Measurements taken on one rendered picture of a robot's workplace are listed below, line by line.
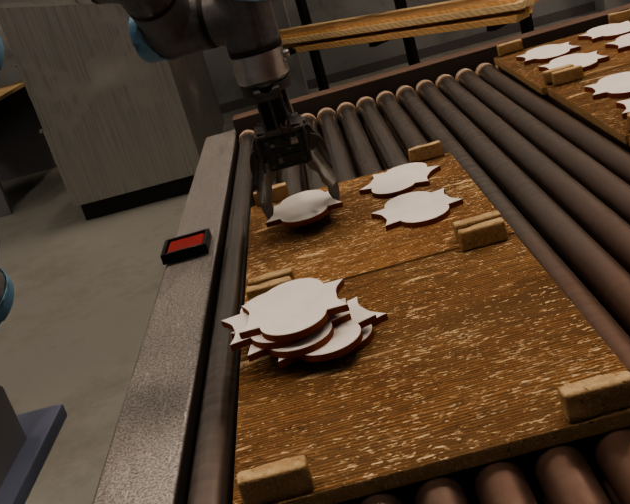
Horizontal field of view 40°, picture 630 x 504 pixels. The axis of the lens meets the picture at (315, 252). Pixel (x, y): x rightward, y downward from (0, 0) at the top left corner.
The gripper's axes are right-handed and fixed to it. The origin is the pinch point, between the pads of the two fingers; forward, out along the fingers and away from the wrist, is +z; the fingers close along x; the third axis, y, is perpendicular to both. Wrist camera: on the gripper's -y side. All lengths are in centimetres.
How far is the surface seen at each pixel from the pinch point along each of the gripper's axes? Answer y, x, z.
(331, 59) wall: -630, 27, 109
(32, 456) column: 37, -37, 8
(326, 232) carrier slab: 6.3, 2.5, 2.7
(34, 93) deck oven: -397, -155, 32
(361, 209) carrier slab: 0.4, 8.3, 3.0
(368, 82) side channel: -89, 19, 6
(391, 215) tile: 9.0, 12.0, 1.7
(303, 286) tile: 35.6, -0.6, -3.9
